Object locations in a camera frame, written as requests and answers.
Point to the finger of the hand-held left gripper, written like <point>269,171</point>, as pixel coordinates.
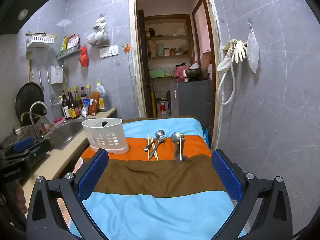
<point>23,143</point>
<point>41,151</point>

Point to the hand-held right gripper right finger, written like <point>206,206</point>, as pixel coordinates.
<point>226,175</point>

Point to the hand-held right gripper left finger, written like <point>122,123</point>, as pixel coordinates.
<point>93,175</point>

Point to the white plastic utensil holder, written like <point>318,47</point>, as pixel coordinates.
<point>105,135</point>

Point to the metal fork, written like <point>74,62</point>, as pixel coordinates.
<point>186,159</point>

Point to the person's left hand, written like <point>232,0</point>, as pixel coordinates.
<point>22,200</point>

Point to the metal cooking pot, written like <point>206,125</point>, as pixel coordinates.
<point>25,130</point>

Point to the beige kitchen counter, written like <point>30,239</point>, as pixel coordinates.
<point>62,160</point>

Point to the metal kitchen faucet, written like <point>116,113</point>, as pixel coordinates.
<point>32,110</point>

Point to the stainless steel sink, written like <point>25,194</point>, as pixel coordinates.
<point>70,130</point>

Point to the pink sponge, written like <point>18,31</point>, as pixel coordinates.
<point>59,120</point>

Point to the blue plastic bag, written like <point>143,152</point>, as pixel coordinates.
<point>206,137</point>

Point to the black wok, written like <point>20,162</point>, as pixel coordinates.
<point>28,97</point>

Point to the dark sauce bottle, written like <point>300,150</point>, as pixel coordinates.
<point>65,107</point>
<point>83,93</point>
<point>77,100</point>

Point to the hanging metal strainer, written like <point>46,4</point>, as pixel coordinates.
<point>55,101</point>

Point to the blue white seasoning packet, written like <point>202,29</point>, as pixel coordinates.
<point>85,107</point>

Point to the hanging metal spatula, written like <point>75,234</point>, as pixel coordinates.
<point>40,80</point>

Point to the orange red seasoning packet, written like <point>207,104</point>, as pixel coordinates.
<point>93,103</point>

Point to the large dark oil jug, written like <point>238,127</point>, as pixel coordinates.
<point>103,100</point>

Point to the hanging wooden board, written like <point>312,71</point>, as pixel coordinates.
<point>30,67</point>

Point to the yellow cap sauce bottle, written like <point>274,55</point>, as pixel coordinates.
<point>88,91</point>

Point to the striped blue orange brown blanket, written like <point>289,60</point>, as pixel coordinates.
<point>160,217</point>

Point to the white red bottle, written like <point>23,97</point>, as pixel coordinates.
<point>163,110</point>

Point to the yellow stick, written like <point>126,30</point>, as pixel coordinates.
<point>153,105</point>

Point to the red plastic bag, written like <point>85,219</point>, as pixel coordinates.
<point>83,57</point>

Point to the green snack packet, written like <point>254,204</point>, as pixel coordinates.
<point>64,43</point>

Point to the metal bowl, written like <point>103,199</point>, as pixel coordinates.
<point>193,72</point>

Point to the cream rubber glove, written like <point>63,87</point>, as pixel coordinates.
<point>223,63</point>
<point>238,51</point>

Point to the red cloth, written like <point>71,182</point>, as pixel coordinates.
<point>178,73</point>

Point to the red snack packet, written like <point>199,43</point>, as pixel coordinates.
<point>73,40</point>

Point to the dark wooden door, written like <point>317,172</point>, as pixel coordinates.
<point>142,67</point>

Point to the green box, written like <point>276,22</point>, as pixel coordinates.
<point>157,73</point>

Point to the white mesh bag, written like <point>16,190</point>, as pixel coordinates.
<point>253,52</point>

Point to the clear hanging plastic bag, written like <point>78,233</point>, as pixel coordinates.
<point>98,38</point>

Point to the black range hood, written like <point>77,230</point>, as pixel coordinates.
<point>30,5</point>

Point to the green canister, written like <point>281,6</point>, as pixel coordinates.
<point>160,50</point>

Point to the wooden shelf unit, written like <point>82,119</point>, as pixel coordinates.
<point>170,37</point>

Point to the white paper wall box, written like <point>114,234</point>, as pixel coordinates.
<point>57,75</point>

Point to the grey wall shelf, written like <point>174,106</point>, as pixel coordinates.
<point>68,51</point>

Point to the white wall basket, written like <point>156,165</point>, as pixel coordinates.
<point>40,39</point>

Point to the white wall socket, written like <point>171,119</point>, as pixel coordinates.
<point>108,51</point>

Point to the wooden door frame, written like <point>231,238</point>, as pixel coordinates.
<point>132,55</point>

